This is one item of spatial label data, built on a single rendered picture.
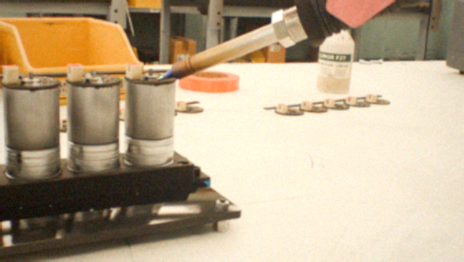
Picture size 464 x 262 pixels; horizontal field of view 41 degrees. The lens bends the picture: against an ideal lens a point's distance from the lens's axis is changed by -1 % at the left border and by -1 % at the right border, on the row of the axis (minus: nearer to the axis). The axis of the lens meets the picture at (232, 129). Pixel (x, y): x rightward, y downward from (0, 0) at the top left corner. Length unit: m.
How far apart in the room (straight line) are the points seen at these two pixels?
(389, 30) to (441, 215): 5.84
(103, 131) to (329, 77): 0.37
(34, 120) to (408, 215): 0.19
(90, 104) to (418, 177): 0.20
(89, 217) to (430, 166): 0.23
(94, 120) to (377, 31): 5.81
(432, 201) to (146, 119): 0.16
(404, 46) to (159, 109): 6.04
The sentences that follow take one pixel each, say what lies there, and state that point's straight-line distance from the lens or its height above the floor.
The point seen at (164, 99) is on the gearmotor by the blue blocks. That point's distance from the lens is 0.29.
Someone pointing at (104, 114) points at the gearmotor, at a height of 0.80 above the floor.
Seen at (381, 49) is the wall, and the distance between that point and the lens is 6.13.
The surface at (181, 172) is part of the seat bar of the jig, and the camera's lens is 0.30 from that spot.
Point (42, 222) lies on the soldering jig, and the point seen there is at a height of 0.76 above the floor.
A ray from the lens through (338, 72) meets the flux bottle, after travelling 0.63.
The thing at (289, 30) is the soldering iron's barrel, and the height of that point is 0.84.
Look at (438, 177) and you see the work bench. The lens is 0.40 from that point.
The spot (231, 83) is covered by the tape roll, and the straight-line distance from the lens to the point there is 0.60.
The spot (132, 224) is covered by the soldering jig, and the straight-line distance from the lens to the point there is 0.26.
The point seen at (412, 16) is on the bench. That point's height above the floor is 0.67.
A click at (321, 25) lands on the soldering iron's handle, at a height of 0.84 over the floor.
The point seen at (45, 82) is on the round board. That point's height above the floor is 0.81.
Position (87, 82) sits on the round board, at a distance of 0.28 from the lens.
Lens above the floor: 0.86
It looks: 14 degrees down
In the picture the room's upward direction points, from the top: 3 degrees clockwise
